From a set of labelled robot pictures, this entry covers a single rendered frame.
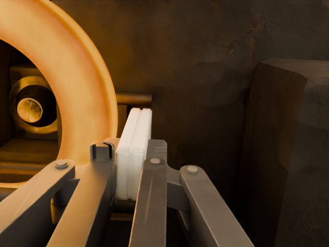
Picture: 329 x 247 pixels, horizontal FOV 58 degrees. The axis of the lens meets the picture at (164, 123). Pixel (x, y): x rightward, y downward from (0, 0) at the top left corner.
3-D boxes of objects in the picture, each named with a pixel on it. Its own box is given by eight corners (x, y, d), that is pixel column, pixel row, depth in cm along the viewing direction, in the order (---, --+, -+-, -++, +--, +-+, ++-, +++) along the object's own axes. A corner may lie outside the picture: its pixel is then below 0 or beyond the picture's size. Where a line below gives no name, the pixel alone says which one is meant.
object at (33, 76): (86, 88, 60) (86, 50, 58) (116, 90, 60) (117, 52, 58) (11, 139, 31) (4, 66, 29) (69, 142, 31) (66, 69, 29)
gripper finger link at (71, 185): (110, 209, 14) (48, 206, 14) (125, 159, 19) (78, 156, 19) (109, 183, 14) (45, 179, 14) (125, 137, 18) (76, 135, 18)
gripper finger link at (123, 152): (129, 201, 16) (115, 201, 16) (140, 145, 23) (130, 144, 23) (129, 152, 15) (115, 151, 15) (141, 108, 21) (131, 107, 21)
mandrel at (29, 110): (66, 96, 45) (65, 66, 44) (95, 97, 45) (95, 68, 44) (8, 131, 28) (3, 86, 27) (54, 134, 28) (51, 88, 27)
